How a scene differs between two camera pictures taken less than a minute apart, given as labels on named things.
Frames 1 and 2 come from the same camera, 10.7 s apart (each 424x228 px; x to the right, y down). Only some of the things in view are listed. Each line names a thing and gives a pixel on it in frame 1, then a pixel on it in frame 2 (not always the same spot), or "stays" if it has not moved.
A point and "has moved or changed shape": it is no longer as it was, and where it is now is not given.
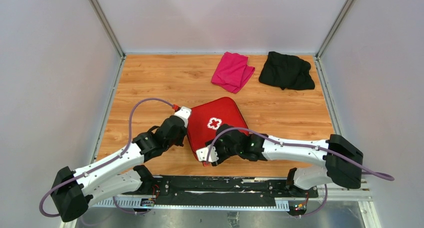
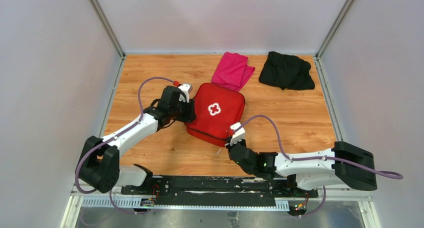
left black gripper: x=184 y=133 → x=189 y=115
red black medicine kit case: x=205 y=118 has moved or changed shape
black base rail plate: x=237 y=188 stays
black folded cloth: x=287 y=71 stays
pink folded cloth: x=233 y=73 stays
